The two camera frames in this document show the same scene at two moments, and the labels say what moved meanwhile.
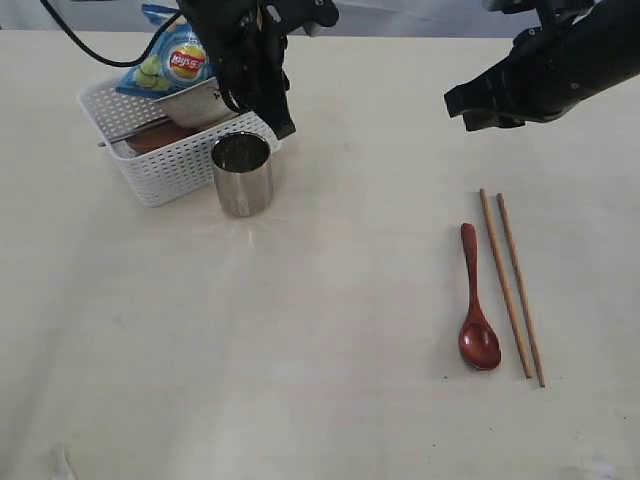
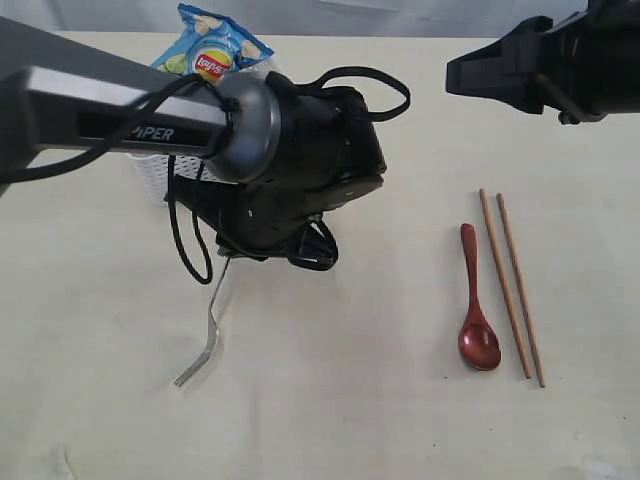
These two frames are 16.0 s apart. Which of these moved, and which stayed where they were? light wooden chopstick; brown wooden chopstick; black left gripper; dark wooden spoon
Moved: black left gripper
Stayed: brown wooden chopstick; light wooden chopstick; dark wooden spoon
